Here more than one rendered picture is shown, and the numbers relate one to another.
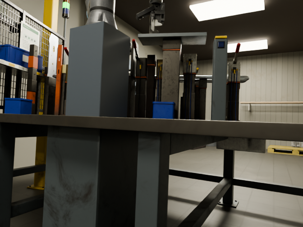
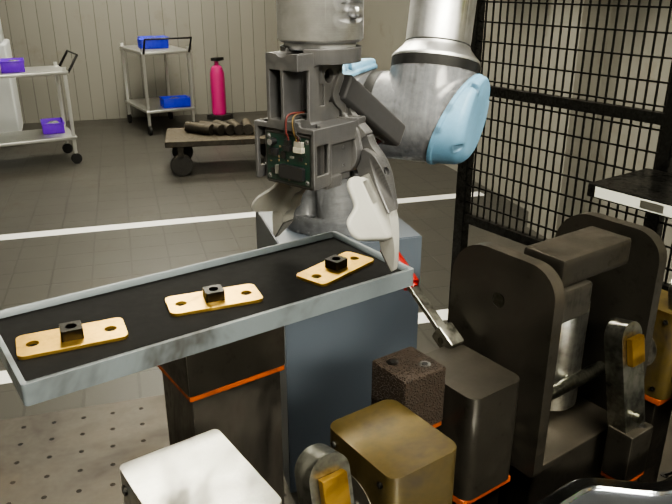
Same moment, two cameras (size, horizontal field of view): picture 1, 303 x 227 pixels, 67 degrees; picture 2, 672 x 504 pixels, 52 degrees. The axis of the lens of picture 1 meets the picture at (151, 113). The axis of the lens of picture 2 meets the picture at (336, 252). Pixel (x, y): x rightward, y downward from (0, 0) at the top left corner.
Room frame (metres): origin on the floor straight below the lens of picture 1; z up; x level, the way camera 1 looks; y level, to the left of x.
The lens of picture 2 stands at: (1.76, -0.43, 1.43)
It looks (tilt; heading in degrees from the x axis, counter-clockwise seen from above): 21 degrees down; 135
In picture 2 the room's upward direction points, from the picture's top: straight up
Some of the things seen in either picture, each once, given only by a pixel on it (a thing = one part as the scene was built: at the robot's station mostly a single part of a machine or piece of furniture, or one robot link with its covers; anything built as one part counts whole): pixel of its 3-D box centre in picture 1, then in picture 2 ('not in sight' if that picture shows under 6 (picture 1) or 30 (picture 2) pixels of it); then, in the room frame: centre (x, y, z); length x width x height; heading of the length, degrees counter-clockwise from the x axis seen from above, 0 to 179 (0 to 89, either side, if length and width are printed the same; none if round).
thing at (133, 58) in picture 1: (121, 80); (537, 433); (1.45, 0.20, 0.94); 0.18 x 0.13 x 0.49; 80
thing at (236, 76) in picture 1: (232, 93); not in sight; (1.36, -0.48, 0.88); 0.12 x 0.07 x 0.36; 170
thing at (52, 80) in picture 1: (51, 97); not in sight; (1.77, 0.79, 0.85); 0.12 x 0.03 x 0.30; 170
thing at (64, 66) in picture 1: (63, 90); not in sight; (1.60, 0.63, 0.88); 0.04 x 0.04 x 0.37; 80
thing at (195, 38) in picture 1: (172, 39); (215, 298); (1.27, -0.10, 1.16); 0.37 x 0.14 x 0.02; 80
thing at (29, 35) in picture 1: (29, 44); not in sight; (1.90, 1.06, 1.30); 0.23 x 0.02 x 0.31; 170
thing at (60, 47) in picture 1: (58, 80); not in sight; (1.58, 0.65, 0.95); 0.03 x 0.01 x 0.50; 80
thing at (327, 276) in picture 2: not in sight; (336, 264); (1.30, 0.02, 1.17); 0.08 x 0.04 x 0.01; 96
